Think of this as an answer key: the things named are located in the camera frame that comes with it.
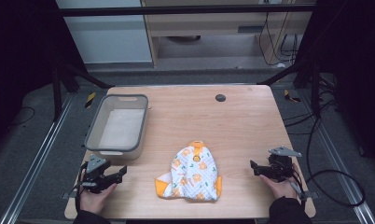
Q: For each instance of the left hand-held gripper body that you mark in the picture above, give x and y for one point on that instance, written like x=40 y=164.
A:
x=94 y=174

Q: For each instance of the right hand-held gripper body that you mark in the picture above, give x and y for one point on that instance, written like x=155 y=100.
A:
x=280 y=165

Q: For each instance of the grey plastic storage bin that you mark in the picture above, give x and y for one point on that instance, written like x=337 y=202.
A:
x=118 y=127

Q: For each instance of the white orange floral oven mitt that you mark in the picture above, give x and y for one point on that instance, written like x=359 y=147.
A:
x=191 y=173

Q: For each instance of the person's right hand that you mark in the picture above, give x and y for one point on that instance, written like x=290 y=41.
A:
x=279 y=188

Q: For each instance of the person's left hand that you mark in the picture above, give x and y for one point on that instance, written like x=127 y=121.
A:
x=96 y=199

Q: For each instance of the yellow black hazard tape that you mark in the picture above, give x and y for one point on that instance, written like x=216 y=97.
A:
x=90 y=100
x=290 y=96

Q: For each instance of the black metal stand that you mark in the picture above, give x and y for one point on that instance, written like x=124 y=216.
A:
x=303 y=81
x=67 y=87

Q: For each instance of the wooden shelf unit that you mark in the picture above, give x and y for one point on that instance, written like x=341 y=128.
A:
x=226 y=28

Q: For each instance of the white cabinet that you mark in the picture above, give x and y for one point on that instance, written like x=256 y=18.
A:
x=104 y=31

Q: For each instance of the black crossbar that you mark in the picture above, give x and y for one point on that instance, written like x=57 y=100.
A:
x=185 y=10

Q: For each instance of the aluminium rail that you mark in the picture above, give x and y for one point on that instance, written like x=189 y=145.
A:
x=338 y=168
x=33 y=161

